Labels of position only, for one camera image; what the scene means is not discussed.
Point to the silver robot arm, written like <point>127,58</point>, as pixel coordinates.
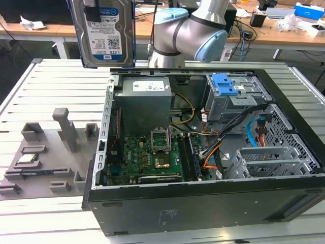
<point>188,30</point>

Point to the black PC case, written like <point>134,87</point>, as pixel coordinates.
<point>177,211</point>

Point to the blue plastic drive latch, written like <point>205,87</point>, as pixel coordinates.
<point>223,86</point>

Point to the white box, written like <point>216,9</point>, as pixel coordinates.
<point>314,30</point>

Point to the metal drive cage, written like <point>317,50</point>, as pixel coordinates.
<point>223,106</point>

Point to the black graphics card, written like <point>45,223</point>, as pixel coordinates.
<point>160,179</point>

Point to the grey parts rack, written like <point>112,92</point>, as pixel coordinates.
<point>50,157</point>

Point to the small black box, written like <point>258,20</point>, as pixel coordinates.
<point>257,20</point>

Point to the crumpled white paper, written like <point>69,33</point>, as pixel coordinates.
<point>31,23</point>

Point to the wooden desk white frame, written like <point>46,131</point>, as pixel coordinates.
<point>38,31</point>
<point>279,38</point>

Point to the CPU socket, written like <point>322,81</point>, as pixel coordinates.
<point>162,162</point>

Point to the blue cardboard box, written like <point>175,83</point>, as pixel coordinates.
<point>309,9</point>

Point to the white power strip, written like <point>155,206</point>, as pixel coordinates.
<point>226,54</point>

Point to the CPU with silver top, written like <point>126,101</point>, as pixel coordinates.
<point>26,158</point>

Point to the grey power supply unit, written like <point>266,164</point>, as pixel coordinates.
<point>144,106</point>

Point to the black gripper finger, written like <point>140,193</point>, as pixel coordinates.
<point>92,12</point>

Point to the black RAM slot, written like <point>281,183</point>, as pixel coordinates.
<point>183,157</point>

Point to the hard disk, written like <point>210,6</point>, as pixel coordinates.
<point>106,35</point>

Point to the green motherboard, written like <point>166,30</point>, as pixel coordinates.
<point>137,157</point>

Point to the RAM stick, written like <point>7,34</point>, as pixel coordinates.
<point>35,172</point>
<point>194,157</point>

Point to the metal disk bay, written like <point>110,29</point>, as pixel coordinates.
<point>266,162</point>

